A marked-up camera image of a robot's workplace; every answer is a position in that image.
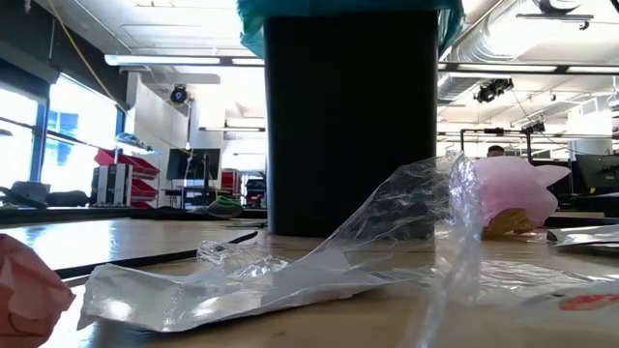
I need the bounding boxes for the black trash bin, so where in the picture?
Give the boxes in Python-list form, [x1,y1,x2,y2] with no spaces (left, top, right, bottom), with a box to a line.
[263,9,440,239]

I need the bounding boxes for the pink paper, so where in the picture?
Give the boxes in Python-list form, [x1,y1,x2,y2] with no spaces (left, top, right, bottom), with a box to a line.
[0,233,77,348]

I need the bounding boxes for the ceiling spotlight rig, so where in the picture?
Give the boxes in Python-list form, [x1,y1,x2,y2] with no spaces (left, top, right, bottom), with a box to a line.
[475,76,515,103]

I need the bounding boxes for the clear bag with red label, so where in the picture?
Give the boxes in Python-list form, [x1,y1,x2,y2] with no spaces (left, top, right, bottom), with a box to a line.
[476,258,619,348]

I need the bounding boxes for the dark bundle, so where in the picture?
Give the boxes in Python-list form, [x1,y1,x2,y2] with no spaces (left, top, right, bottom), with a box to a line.
[45,189,92,208]
[0,180,50,210]

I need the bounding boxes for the black round spotlight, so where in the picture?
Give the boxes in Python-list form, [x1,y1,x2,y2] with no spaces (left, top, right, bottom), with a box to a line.
[168,83,191,106]

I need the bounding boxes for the white translucent plastic packet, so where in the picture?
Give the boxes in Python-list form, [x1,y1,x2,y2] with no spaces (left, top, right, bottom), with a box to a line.
[75,152,484,335]

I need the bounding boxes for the teal plastic bin liner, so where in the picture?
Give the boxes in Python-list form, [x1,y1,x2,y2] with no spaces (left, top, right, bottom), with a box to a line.
[235,0,466,60]

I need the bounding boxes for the yellow hanging cable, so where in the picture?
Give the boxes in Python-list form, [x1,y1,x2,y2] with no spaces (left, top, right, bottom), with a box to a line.
[45,0,130,115]

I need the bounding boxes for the black overhead rig frame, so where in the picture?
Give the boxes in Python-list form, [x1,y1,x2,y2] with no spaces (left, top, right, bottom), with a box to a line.
[458,127,534,159]

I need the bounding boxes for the red bin shelf rack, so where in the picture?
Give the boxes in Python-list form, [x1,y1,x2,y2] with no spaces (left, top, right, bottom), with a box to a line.
[91,147,162,210]

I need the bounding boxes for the black computer monitor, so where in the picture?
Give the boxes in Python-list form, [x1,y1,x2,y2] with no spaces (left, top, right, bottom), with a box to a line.
[166,147,222,183]
[574,153,619,195]

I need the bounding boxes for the crumpled pink plastic bag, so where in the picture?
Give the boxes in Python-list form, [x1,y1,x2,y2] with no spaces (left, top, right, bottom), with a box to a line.
[470,154,573,232]

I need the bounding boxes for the silver ventilation duct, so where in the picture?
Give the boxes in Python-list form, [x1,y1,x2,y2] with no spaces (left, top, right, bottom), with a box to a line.
[437,0,550,103]

